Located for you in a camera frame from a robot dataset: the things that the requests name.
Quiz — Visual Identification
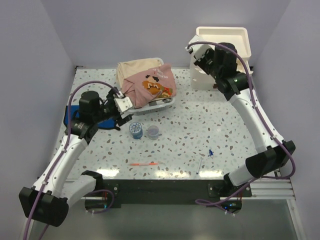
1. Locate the white drawer cabinet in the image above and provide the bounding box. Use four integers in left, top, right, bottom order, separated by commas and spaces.
185, 26, 252, 91

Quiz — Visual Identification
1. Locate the white laundry basket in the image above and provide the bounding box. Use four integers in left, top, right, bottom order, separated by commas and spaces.
116, 56, 177, 116

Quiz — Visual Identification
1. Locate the orange pen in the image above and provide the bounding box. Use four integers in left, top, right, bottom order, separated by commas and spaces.
129, 162, 158, 166

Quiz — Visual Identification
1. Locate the pink printed t-shirt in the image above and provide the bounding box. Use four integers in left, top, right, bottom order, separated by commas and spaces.
121, 63, 177, 108

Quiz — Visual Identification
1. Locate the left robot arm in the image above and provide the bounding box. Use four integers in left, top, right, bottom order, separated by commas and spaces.
18, 90, 133, 227

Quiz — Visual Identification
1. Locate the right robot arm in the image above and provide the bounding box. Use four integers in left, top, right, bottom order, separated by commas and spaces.
194, 41, 296, 197

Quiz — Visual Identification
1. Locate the blue cloth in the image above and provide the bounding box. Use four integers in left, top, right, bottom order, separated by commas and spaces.
62, 104, 122, 132

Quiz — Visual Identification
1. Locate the blue round tin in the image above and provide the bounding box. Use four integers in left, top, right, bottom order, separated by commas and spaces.
129, 122, 143, 139

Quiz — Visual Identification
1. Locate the clear plastic cup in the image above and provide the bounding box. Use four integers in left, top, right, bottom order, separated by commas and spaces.
147, 125, 160, 140

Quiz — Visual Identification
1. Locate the blue binder clip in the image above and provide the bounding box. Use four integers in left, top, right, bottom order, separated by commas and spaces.
209, 149, 214, 158

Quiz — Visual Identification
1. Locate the white slim pen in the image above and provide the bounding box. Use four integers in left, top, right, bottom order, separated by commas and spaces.
196, 158, 203, 175

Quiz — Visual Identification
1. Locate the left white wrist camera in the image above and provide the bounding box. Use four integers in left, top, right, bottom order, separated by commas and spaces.
114, 96, 133, 114

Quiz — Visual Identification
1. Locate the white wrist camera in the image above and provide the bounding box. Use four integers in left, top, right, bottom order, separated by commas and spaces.
185, 34, 213, 64
114, 96, 133, 114

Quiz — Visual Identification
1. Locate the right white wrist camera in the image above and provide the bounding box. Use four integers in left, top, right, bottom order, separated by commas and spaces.
185, 34, 213, 64

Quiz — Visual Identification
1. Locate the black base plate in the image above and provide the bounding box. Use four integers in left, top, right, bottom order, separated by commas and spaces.
102, 179, 239, 208

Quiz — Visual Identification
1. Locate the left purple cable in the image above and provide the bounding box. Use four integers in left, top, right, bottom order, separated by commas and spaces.
23, 81, 126, 240

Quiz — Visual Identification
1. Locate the aluminium rail frame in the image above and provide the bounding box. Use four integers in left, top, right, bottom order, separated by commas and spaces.
18, 65, 305, 240

